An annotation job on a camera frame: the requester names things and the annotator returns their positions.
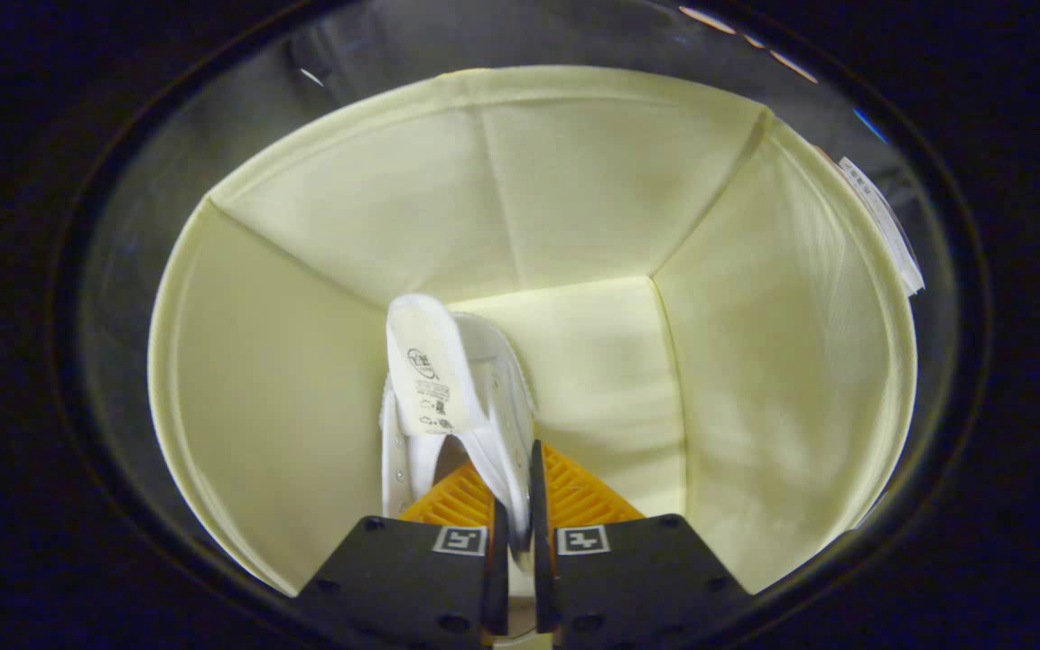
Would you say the beige fabric storage box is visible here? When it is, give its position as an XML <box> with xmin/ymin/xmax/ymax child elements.
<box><xmin>148</xmin><ymin>65</ymin><xmax>925</xmax><ymax>597</ymax></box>

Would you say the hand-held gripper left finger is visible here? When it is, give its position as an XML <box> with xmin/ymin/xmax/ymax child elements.
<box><xmin>294</xmin><ymin>460</ymin><xmax>509</xmax><ymax>649</ymax></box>

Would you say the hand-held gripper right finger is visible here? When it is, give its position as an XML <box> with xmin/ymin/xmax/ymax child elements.
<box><xmin>530</xmin><ymin>440</ymin><xmax>753</xmax><ymax>649</ymax></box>

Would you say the white canvas shoe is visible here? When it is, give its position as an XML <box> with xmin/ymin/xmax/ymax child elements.
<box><xmin>379</xmin><ymin>293</ymin><xmax>539</xmax><ymax>570</ymax></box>

